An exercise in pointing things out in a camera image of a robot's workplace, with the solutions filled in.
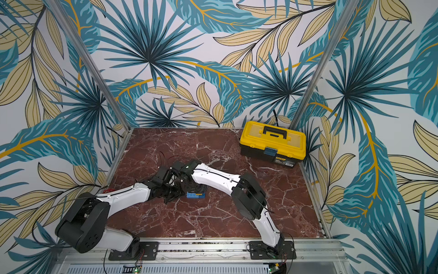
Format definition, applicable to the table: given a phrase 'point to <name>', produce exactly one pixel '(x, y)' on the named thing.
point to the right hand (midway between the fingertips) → (195, 189)
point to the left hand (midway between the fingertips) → (184, 195)
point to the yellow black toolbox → (280, 146)
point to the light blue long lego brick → (195, 195)
